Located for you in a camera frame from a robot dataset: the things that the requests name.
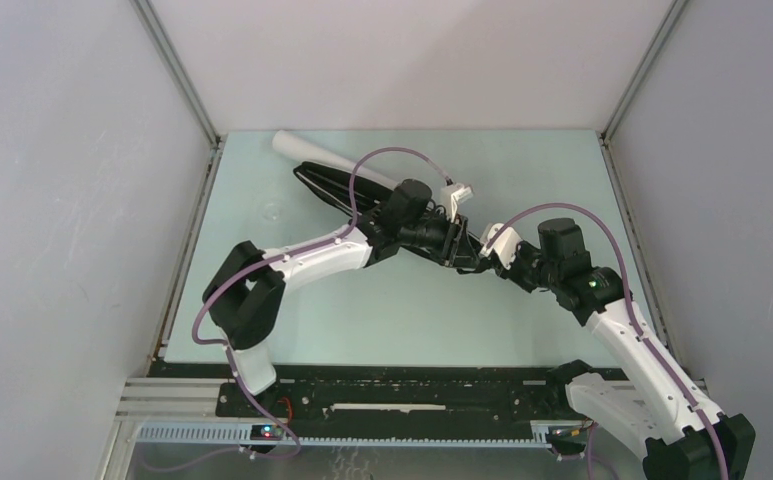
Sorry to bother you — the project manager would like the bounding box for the electronics board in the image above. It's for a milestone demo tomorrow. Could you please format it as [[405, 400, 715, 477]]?
[[547, 429, 587, 461], [249, 424, 286, 441]]

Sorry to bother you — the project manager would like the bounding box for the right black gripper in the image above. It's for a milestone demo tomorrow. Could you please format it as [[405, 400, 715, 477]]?
[[493, 237, 561, 293]]

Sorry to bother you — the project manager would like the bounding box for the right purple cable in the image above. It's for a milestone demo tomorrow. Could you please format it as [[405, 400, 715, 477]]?
[[485, 202, 732, 480]]

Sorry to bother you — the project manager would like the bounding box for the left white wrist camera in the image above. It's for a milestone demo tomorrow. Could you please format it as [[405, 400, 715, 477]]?
[[440, 183, 474, 223]]

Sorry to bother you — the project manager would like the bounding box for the purple cable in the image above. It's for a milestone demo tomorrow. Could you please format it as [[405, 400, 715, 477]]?
[[485, 202, 732, 480], [191, 146, 454, 460]]

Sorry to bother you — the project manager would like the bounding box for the left electronics board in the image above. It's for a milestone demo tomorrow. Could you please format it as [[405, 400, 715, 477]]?
[[249, 424, 286, 441]]

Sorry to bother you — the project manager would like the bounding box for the black racket cover bag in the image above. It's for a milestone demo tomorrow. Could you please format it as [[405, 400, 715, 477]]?
[[291, 161, 513, 276]]

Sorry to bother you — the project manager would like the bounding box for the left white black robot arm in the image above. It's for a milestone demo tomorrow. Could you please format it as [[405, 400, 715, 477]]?
[[199, 179, 480, 417]]

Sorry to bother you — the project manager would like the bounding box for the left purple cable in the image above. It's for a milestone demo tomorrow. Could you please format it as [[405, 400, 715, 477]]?
[[191, 146, 454, 460]]

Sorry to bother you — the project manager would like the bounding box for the right electronics board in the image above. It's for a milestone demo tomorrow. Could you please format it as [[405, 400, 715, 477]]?
[[547, 429, 587, 461]]

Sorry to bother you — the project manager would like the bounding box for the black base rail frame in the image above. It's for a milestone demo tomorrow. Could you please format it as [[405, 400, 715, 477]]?
[[120, 360, 719, 458]]

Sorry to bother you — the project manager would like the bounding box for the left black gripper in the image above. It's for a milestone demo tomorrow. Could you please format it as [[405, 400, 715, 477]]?
[[399, 209, 481, 270]]

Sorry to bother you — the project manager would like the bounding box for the white shuttlecock tube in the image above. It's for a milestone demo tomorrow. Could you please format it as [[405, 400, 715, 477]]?
[[271, 130, 398, 189]]

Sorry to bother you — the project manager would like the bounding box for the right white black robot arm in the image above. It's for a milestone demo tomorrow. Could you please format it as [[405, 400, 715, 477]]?
[[481, 218, 756, 479]]

